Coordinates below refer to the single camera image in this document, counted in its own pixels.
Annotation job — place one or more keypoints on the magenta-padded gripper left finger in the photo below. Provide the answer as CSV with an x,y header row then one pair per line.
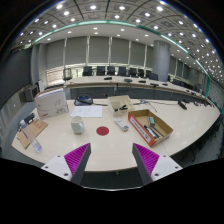
x,y
56,165

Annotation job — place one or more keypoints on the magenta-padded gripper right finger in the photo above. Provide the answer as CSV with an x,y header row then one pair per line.
x,y
165,165

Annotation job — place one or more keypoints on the black marker pen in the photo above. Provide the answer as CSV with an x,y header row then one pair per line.
x,y
150,131

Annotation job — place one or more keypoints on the red-sided open cardboard box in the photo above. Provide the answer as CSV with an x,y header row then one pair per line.
x,y
141,131

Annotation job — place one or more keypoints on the brown cardboard sheet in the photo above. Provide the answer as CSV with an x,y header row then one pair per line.
x,y
39,126

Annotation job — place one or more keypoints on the white ceramic mug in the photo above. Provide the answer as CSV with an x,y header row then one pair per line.
x,y
76,126

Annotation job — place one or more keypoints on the flat round red coaster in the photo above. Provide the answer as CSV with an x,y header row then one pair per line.
x,y
102,131

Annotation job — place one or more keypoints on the white remote control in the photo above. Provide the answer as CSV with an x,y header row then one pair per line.
x,y
121,124

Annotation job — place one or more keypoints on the white printed paper sheet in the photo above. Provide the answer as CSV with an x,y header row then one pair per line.
x,y
86,111

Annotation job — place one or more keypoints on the black tabletop microphone base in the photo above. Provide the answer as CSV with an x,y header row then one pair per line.
x,y
182,105

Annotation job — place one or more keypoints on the black desktop microphone unit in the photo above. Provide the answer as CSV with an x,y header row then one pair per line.
x,y
83,100

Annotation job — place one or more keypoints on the black tool in beige box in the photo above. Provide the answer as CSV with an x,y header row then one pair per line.
x,y
120,108

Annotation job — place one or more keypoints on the small beige open box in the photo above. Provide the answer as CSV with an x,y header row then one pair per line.
x,y
125,101

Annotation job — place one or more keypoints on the grey box monitor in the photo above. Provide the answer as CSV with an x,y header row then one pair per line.
x,y
30,93

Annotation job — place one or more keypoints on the long curved conference desk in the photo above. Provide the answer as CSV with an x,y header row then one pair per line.
x,y
100,81

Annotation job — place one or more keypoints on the black office chairs group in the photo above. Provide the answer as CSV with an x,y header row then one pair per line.
x,y
100,70

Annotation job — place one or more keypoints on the round ceiling lights group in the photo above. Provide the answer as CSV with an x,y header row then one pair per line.
x,y
93,7

